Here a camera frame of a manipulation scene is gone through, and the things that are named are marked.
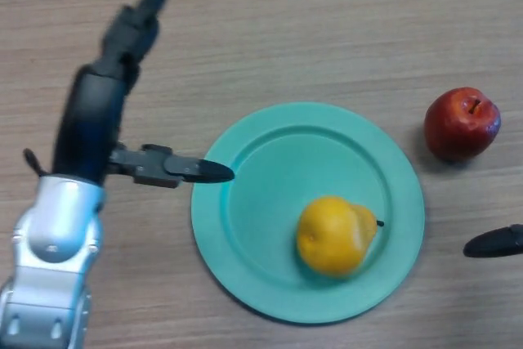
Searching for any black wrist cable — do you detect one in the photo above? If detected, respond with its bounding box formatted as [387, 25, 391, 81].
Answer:
[23, 148, 47, 177]

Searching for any red apple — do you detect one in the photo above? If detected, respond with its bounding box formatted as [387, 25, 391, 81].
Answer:
[423, 87, 502, 162]

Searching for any yellow pear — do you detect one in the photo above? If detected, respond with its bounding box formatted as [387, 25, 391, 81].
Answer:
[296, 195, 386, 279]

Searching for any green round plate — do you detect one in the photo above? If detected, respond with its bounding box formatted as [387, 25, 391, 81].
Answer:
[190, 101, 426, 324]

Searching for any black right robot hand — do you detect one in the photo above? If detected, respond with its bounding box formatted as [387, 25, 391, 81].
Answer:
[463, 224, 523, 259]

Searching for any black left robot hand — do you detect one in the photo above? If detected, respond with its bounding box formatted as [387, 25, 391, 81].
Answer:
[51, 0, 236, 190]

